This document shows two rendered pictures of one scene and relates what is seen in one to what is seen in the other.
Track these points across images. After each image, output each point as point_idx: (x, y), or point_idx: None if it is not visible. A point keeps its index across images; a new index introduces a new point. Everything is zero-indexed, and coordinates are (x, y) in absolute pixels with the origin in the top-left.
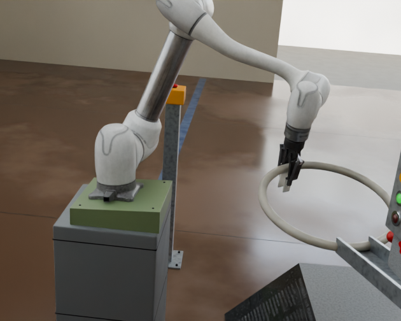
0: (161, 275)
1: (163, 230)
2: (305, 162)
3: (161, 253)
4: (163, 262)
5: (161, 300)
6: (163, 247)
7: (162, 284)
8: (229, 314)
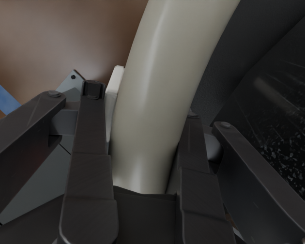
0: (59, 177)
1: (8, 220)
2: (204, 4)
3: (40, 204)
4: (40, 174)
5: (69, 139)
6: (24, 189)
7: (57, 151)
8: (230, 220)
